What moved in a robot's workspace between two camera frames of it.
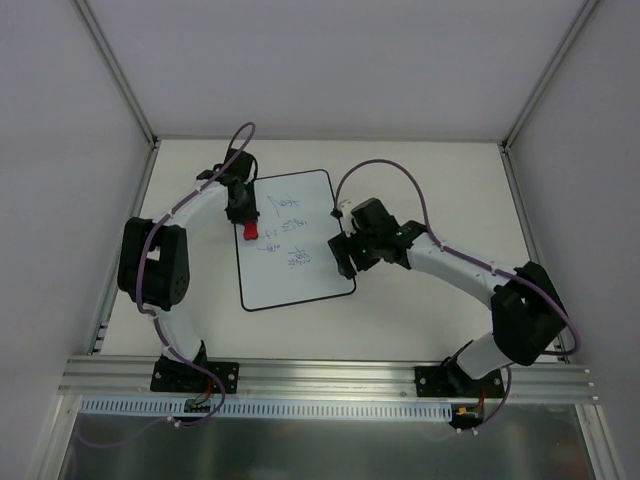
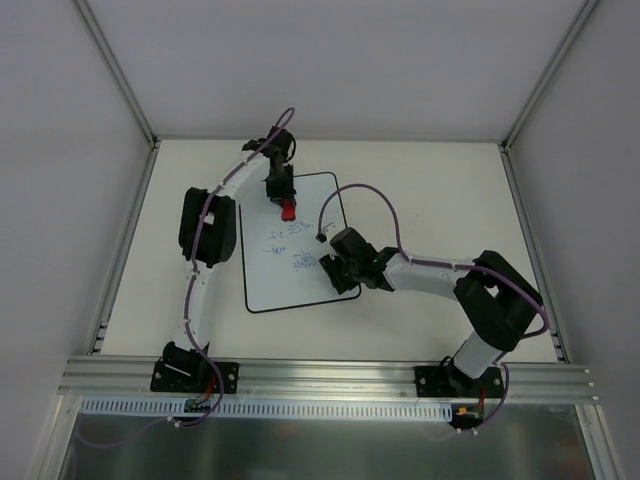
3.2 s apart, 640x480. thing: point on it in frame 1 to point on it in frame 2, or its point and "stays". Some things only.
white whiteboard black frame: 290,262 stays
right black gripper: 345,248 to 341,270
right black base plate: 454,381 stays
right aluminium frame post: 504,150 stays
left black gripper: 244,213 to 280,190
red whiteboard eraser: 250,231 to 288,211
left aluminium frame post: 116,70 stays
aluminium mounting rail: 324,379 stays
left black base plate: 182,377 stays
